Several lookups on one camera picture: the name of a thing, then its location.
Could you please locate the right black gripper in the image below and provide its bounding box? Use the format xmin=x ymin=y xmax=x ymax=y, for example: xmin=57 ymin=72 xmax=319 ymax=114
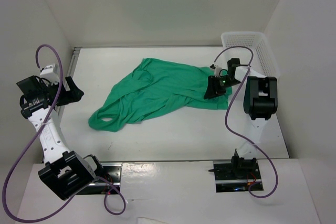
xmin=204 ymin=74 xmax=242 ymax=99

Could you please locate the green tank top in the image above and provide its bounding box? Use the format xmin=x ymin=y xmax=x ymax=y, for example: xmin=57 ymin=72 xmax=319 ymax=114
xmin=88 ymin=58 xmax=232 ymax=132

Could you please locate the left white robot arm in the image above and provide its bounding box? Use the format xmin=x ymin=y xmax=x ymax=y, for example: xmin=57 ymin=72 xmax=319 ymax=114
xmin=17 ymin=76 xmax=104 ymax=200

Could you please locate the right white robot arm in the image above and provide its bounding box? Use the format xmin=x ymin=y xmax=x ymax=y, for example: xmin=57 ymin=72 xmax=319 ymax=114
xmin=204 ymin=58 xmax=278 ymax=179

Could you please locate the white plastic mesh basket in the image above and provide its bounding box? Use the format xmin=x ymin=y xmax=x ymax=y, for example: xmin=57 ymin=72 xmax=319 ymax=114
xmin=220 ymin=31 xmax=279 ymax=77

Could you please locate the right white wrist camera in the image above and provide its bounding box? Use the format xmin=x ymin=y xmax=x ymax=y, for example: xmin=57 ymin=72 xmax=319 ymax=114
xmin=210 ymin=63 xmax=223 ymax=77

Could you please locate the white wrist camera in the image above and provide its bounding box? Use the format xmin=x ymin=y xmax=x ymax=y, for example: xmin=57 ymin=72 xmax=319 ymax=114
xmin=210 ymin=63 xmax=223 ymax=77
xmin=39 ymin=63 xmax=60 ymax=84

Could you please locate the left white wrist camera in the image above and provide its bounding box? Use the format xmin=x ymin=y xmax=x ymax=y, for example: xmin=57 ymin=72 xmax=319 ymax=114
xmin=39 ymin=63 xmax=60 ymax=84

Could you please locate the aluminium table edge rail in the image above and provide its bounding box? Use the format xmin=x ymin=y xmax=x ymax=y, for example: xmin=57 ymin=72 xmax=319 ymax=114
xmin=57 ymin=47 xmax=82 ymax=119

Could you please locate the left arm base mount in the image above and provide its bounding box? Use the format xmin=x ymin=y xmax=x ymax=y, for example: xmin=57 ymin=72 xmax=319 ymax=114
xmin=76 ymin=163 xmax=123 ymax=196

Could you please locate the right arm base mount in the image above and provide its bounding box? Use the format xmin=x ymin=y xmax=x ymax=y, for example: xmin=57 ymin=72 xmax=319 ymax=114
xmin=208 ymin=151 xmax=264 ymax=193

